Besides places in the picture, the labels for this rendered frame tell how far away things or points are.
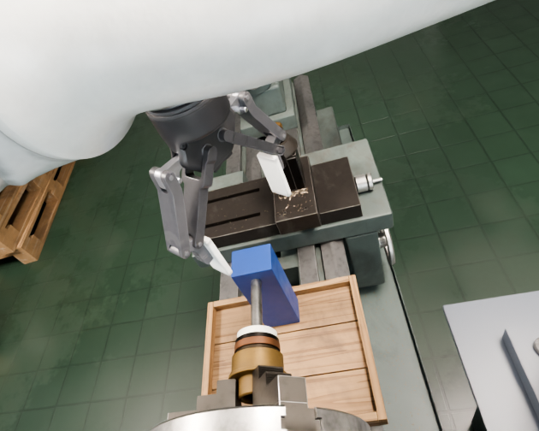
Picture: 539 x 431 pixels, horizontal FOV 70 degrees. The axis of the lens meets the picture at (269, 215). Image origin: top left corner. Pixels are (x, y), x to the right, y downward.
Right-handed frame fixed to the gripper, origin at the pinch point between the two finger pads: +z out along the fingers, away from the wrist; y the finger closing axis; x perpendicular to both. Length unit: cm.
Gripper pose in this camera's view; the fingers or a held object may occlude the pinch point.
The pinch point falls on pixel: (251, 223)
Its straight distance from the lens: 49.7
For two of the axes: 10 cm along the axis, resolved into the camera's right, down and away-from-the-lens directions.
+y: 5.5, -7.3, 4.1
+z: 2.9, 6.3, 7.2
